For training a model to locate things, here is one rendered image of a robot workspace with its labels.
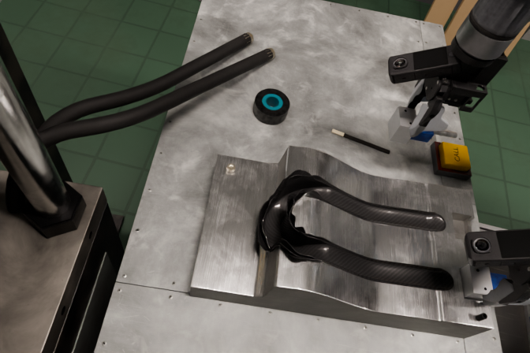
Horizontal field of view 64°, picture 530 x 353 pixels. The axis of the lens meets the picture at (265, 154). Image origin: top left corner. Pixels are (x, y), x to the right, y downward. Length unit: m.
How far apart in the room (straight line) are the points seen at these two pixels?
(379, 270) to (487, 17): 0.43
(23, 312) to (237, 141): 0.50
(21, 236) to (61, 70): 1.40
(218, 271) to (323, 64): 0.62
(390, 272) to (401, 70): 0.34
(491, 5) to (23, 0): 2.27
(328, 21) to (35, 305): 0.97
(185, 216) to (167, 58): 1.45
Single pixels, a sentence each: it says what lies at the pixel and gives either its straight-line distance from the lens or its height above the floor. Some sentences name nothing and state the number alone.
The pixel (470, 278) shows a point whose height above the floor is 0.91.
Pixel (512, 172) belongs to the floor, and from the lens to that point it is 2.37.
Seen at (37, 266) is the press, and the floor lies 0.79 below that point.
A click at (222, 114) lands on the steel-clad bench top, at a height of 0.80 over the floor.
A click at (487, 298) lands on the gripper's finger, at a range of 0.81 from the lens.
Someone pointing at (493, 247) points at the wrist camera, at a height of 1.04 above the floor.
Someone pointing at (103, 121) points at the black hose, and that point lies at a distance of 0.80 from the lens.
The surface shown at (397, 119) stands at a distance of 0.88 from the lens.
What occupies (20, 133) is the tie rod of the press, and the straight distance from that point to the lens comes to 0.64.
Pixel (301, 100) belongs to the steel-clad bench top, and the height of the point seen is 0.80.
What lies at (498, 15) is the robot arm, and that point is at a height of 1.23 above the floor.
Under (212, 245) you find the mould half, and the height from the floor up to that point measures 0.86.
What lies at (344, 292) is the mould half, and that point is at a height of 0.91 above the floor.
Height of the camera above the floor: 1.57
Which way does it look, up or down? 56 degrees down
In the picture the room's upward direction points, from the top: 16 degrees clockwise
